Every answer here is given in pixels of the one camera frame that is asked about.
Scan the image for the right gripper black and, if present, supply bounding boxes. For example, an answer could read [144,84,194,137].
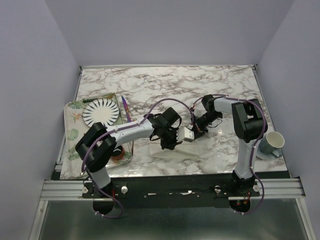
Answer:
[190,112,221,140]

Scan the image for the white cloth napkin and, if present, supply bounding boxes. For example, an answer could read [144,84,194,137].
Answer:
[149,140,200,159]

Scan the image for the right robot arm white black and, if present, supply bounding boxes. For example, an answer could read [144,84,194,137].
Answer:
[191,94,268,196]

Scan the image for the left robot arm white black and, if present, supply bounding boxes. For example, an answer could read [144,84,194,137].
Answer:
[75,107,182,198]

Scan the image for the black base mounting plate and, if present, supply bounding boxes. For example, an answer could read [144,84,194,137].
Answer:
[82,173,260,209]

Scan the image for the black and copper small bowl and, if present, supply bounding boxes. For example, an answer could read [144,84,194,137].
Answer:
[110,145,125,161]

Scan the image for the iridescent purple utensil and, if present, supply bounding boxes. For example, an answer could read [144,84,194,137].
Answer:
[121,96,132,123]

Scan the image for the white saucer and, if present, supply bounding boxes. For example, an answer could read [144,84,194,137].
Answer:
[256,149,283,161]

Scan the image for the white plate blue stripes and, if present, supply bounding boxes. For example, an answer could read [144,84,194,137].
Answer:
[82,98,120,128]

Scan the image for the blue grey mug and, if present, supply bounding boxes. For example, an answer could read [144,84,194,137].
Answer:
[258,131,285,158]

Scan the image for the green chopsticks on tray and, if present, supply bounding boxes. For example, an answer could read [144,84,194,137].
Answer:
[82,92,115,104]

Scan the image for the leaf pattern serving tray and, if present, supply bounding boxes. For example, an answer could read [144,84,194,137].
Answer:
[60,94,127,180]

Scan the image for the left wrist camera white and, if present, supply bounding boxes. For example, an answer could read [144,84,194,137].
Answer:
[176,127,195,143]

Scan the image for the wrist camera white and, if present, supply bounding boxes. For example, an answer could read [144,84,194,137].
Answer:
[193,108,206,118]
[176,127,195,143]

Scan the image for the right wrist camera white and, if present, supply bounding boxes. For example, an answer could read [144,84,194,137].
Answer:
[193,108,206,118]

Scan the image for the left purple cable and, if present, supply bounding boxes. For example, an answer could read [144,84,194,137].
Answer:
[81,98,195,220]

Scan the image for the purple cable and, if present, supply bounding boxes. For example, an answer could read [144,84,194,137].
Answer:
[81,98,195,220]
[191,94,266,216]

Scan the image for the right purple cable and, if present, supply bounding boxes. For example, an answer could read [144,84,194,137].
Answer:
[191,94,266,216]

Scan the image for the aluminium frame rail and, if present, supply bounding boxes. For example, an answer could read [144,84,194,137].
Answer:
[40,178,306,201]

